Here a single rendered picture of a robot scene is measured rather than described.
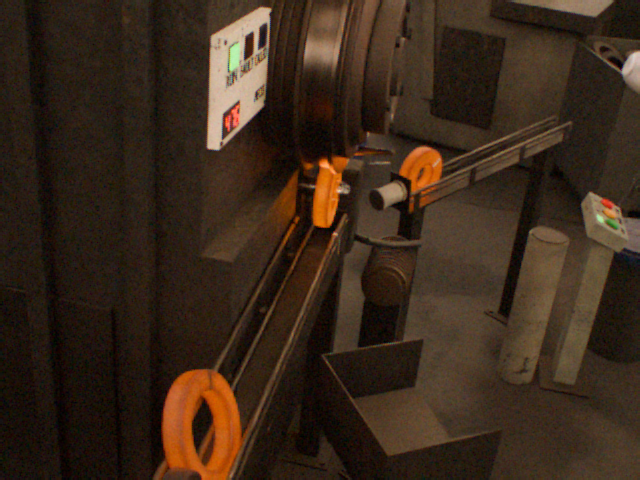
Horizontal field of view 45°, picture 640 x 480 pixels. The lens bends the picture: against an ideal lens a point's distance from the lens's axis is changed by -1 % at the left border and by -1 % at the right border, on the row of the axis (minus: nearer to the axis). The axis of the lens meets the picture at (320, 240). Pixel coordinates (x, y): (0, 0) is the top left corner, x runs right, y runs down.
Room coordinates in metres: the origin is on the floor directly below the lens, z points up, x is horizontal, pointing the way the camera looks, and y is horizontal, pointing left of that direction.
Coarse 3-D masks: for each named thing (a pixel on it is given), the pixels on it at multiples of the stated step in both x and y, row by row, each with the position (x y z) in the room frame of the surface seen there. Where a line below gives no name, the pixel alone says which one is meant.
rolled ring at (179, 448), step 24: (192, 384) 0.92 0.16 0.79; (216, 384) 0.98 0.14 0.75; (168, 408) 0.88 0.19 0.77; (192, 408) 0.90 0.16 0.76; (216, 408) 0.98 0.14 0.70; (168, 432) 0.86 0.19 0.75; (216, 432) 0.97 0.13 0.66; (240, 432) 0.98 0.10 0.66; (168, 456) 0.84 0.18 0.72; (192, 456) 0.85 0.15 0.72; (216, 456) 0.93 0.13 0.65
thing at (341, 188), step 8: (304, 176) 1.62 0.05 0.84; (312, 176) 1.62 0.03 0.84; (304, 184) 1.60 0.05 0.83; (312, 184) 1.60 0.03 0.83; (336, 184) 1.60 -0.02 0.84; (344, 184) 1.60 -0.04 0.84; (304, 192) 1.60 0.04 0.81; (312, 192) 1.60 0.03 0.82; (336, 192) 1.59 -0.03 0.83; (344, 192) 1.59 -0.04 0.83
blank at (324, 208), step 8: (320, 168) 1.58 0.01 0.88; (328, 168) 1.58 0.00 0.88; (320, 176) 1.56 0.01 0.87; (328, 176) 1.56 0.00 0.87; (336, 176) 1.61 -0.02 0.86; (320, 184) 1.55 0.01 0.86; (328, 184) 1.55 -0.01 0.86; (320, 192) 1.54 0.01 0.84; (328, 192) 1.54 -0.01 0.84; (320, 200) 1.54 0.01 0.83; (328, 200) 1.54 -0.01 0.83; (336, 200) 1.65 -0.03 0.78; (320, 208) 1.54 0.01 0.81; (328, 208) 1.55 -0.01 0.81; (320, 216) 1.54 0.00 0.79; (328, 216) 1.56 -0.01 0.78; (320, 224) 1.56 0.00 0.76; (328, 224) 1.57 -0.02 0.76
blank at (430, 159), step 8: (416, 152) 2.03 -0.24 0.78; (424, 152) 2.03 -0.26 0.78; (432, 152) 2.05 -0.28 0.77; (408, 160) 2.01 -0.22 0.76; (416, 160) 2.01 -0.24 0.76; (424, 160) 2.03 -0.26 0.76; (432, 160) 2.06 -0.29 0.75; (440, 160) 2.08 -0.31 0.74; (408, 168) 2.00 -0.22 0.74; (416, 168) 2.01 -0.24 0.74; (424, 168) 2.08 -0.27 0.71; (432, 168) 2.06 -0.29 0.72; (440, 168) 2.09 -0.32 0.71; (408, 176) 1.99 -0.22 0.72; (416, 176) 2.01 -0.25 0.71; (424, 176) 2.08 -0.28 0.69; (432, 176) 2.07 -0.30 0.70; (416, 184) 2.02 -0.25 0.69; (424, 184) 2.05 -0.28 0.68; (424, 192) 2.05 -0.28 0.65
